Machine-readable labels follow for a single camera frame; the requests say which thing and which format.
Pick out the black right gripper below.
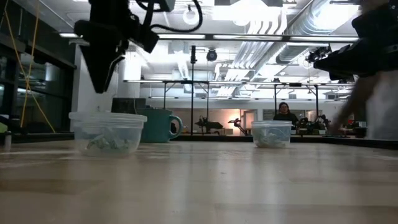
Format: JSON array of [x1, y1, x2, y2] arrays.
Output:
[[313, 4, 398, 82]]

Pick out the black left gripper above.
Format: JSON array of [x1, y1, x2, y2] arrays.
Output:
[[73, 18, 160, 95]]

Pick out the black cable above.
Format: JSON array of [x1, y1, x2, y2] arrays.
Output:
[[134, 0, 204, 34]]

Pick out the person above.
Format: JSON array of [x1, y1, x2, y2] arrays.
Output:
[[272, 101, 300, 129], [328, 70, 398, 141]]

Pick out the black upright pole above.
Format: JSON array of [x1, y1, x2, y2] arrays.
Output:
[[190, 45, 198, 136]]

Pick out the yellow cable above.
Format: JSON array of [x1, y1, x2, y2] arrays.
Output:
[[2, 0, 57, 134]]

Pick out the clear plastic container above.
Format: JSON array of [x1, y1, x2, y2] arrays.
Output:
[[251, 120, 293, 149], [68, 111, 148, 157]]

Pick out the banknote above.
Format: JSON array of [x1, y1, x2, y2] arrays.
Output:
[[86, 133, 131, 151], [254, 132, 289, 148]]

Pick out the teal enamel mug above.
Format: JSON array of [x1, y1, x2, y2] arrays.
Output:
[[136, 108, 184, 144]]

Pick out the small white bottle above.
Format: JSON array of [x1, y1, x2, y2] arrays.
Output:
[[3, 130, 13, 152]]

